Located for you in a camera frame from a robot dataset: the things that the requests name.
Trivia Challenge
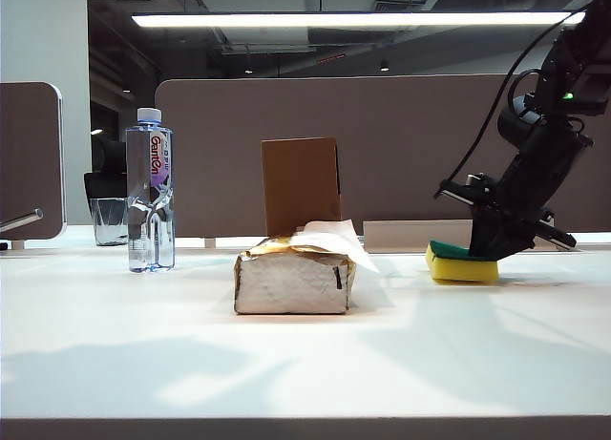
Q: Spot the gold white tissue pack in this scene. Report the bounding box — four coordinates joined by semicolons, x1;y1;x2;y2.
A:
233;234;357;316

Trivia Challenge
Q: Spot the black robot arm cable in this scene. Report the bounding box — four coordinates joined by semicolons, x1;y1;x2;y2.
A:
433;8;591;200

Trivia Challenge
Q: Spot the long ceiling light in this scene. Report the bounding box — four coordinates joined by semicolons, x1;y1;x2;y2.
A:
131;10;586;30

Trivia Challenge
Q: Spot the silver metal rod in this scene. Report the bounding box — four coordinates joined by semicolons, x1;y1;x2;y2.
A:
0;208;44;234

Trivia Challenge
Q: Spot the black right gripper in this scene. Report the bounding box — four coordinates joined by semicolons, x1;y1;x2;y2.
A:
433;119;594;261

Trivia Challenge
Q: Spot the white tissue sheet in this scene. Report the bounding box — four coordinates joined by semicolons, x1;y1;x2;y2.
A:
288;219;382;274

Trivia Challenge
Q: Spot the yellow green sponge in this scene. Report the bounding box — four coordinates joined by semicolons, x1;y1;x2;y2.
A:
426;239;500;284

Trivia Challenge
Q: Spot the tall brown cardboard box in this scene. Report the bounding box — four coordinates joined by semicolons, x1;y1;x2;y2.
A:
261;136;343;239

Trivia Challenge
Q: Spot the clear Ganten water bottle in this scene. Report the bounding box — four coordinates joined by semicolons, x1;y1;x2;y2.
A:
125;107;176;274

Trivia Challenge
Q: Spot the large brown desk partition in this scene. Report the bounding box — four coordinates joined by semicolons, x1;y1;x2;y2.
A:
155;74;611;240

